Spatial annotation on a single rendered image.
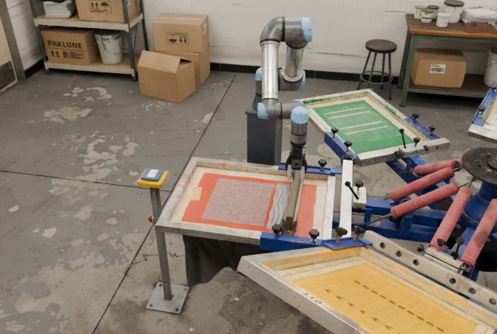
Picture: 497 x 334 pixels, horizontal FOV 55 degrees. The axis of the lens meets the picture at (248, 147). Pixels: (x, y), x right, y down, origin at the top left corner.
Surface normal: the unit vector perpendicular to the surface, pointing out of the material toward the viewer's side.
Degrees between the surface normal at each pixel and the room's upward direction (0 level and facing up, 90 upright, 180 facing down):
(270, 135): 90
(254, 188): 0
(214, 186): 0
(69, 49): 90
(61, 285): 0
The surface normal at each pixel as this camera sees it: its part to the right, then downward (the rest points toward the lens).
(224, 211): 0.00, -0.85
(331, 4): -0.19, 0.51
